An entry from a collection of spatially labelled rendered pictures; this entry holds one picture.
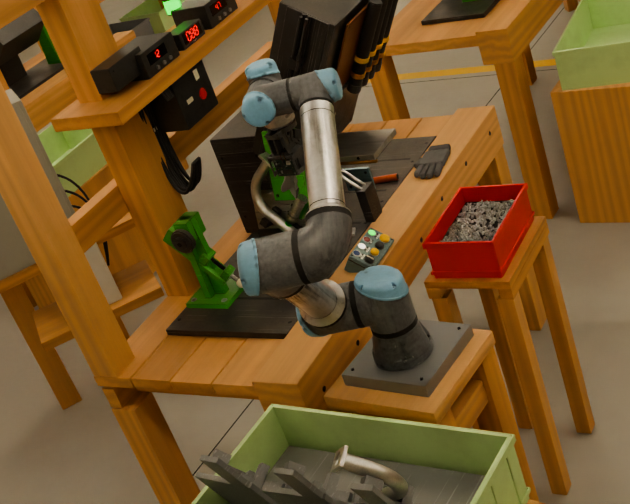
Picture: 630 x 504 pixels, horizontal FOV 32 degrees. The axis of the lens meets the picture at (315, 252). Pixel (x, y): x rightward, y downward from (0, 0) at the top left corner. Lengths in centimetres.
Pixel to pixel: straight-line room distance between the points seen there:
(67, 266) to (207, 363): 45
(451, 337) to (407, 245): 57
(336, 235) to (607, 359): 195
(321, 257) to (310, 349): 66
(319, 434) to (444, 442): 33
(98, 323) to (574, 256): 223
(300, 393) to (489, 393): 47
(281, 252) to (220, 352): 84
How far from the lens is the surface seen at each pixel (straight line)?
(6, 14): 287
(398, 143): 375
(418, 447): 239
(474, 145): 365
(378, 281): 256
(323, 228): 219
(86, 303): 299
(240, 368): 289
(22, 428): 489
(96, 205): 315
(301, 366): 276
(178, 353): 307
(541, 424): 332
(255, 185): 321
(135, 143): 315
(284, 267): 219
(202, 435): 429
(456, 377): 263
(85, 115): 301
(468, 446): 232
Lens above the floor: 239
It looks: 27 degrees down
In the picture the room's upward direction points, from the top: 20 degrees counter-clockwise
